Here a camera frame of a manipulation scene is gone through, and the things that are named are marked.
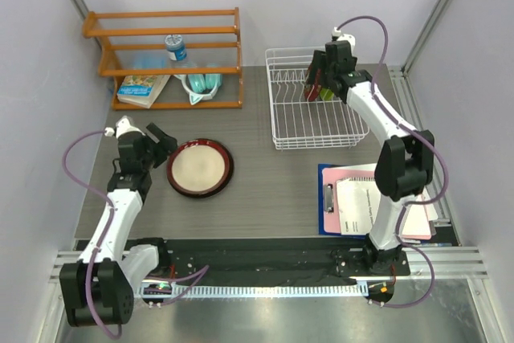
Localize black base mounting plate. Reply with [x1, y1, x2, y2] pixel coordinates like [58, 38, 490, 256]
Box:
[124, 237, 410, 288]

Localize small brown rimmed plate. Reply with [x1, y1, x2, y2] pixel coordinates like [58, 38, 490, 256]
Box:
[304, 81, 322, 102]

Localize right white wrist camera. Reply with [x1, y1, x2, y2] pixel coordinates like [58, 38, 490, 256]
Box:
[331, 27, 356, 51]

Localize green plastic plate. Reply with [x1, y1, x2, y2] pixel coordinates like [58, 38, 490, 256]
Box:
[319, 88, 334, 101]

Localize purple cable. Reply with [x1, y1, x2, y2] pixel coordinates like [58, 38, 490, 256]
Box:
[63, 129, 124, 340]
[331, 15, 450, 308]

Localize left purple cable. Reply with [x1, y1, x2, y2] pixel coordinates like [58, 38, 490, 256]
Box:
[63, 129, 124, 340]

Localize white wire dish rack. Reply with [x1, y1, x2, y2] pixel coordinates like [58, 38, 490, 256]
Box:
[265, 47, 369, 150]

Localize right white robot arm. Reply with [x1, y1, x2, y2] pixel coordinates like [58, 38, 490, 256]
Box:
[306, 35, 434, 276]

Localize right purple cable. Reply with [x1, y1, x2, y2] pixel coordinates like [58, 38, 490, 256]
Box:
[331, 15, 450, 308]

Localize aluminium front rail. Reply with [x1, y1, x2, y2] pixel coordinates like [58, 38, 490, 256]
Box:
[49, 247, 488, 283]

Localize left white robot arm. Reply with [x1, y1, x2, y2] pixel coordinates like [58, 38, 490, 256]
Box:
[59, 116, 177, 328]

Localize paperback book with blue cover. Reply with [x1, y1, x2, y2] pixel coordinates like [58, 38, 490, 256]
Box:
[116, 75, 170, 108]

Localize white slotted cable duct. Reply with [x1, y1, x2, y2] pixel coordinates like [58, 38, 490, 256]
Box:
[137, 282, 369, 301]

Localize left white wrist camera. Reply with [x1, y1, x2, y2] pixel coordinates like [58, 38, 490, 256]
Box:
[114, 116, 144, 139]

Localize pink paper sheet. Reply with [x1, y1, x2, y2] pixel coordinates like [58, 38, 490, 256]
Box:
[322, 165, 433, 241]

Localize orange wooden shelf rack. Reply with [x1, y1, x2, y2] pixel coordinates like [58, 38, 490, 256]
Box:
[82, 8, 243, 110]

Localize blue clipboard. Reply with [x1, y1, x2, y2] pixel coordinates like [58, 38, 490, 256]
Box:
[317, 163, 382, 236]

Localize white printed manual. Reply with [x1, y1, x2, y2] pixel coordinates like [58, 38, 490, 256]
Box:
[336, 177, 381, 236]

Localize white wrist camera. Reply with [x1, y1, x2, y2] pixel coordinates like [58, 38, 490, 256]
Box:
[114, 116, 144, 139]
[331, 27, 356, 51]

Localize white teal cat-ear headphones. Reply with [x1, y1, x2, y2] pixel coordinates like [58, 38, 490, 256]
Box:
[174, 73, 222, 106]

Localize clear water bottle blue cap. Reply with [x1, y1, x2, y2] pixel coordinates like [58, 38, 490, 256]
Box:
[164, 35, 197, 68]

